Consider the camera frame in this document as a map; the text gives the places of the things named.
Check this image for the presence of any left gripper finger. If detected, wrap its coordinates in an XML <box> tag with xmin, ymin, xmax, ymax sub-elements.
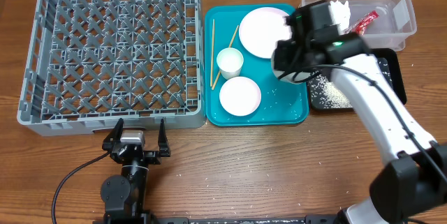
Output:
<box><xmin>102</xmin><ymin>118</ymin><xmax>124</xmax><ymax>151</ymax></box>
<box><xmin>158</xmin><ymin>119</ymin><xmax>170</xmax><ymax>157</ymax></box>

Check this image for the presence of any grey bowl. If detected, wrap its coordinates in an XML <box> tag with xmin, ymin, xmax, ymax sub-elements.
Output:
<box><xmin>272</xmin><ymin>67</ymin><xmax>321</xmax><ymax>84</ymax></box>

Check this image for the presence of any large white round plate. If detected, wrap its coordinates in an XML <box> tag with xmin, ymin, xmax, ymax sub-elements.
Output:
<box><xmin>239</xmin><ymin>7</ymin><xmax>291</xmax><ymax>59</ymax></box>

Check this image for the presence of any rice and brown food scrap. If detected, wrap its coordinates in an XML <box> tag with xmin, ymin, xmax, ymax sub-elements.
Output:
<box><xmin>307</xmin><ymin>58</ymin><xmax>394</xmax><ymax>110</ymax></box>

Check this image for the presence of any white plastic cup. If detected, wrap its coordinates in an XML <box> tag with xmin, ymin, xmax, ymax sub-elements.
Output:
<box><xmin>217</xmin><ymin>47</ymin><xmax>244</xmax><ymax>80</ymax></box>

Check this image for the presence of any small white round plate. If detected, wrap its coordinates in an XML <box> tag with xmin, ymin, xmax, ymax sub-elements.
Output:
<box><xmin>219</xmin><ymin>76</ymin><xmax>262</xmax><ymax>117</ymax></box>

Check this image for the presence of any white paper napkin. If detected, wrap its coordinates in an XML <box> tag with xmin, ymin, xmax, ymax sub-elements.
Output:
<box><xmin>330</xmin><ymin>0</ymin><xmax>351</xmax><ymax>33</ymax></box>

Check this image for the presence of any red snack wrapper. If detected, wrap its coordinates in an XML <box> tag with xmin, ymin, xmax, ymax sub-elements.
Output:
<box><xmin>346</xmin><ymin>10</ymin><xmax>379</xmax><ymax>35</ymax></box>

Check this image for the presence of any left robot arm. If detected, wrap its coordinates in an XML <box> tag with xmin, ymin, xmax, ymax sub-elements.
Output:
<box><xmin>101</xmin><ymin>119</ymin><xmax>170</xmax><ymax>224</ymax></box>

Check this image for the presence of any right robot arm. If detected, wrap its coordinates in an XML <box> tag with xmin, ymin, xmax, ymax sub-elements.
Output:
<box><xmin>272</xmin><ymin>0</ymin><xmax>446</xmax><ymax>223</ymax></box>

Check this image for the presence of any grey plastic dishwasher rack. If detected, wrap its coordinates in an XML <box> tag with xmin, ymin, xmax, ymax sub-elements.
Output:
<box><xmin>17</xmin><ymin>0</ymin><xmax>206</xmax><ymax>136</ymax></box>

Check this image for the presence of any clear plastic waste bin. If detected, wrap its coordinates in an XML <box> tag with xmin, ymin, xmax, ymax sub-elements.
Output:
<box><xmin>301</xmin><ymin>0</ymin><xmax>417</xmax><ymax>52</ymax></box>

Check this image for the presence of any teal plastic serving tray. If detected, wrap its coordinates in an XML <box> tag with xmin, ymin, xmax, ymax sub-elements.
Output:
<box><xmin>204</xmin><ymin>4</ymin><xmax>309</xmax><ymax>126</ymax></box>

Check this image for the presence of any black rectangular tray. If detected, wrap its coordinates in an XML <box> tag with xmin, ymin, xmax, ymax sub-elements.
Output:
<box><xmin>304</xmin><ymin>48</ymin><xmax>408</xmax><ymax>112</ymax></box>

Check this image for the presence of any wooden chopstick right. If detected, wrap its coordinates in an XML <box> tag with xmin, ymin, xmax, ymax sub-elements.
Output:
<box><xmin>212</xmin><ymin>25</ymin><xmax>242</xmax><ymax>90</ymax></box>

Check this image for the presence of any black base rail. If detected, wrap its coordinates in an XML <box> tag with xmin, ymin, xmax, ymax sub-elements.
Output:
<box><xmin>92</xmin><ymin>213</ymin><xmax>350</xmax><ymax>224</ymax></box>

